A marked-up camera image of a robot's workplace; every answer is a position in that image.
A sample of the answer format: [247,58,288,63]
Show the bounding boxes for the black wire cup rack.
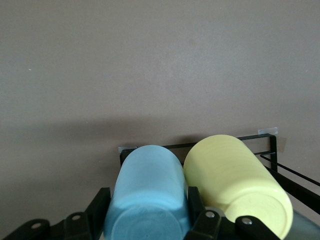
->
[119,133,320,216]

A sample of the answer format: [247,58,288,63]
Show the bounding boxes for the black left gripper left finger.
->
[0,186,111,240]

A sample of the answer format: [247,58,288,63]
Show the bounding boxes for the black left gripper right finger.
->
[184,186,278,240]

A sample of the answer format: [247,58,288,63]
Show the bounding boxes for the light blue plastic cup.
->
[103,144,195,240]

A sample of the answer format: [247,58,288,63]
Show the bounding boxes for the clear tape piece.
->
[257,127,279,136]
[117,144,138,152]

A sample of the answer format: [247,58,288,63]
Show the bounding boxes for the yellow plastic cup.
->
[183,134,294,240]

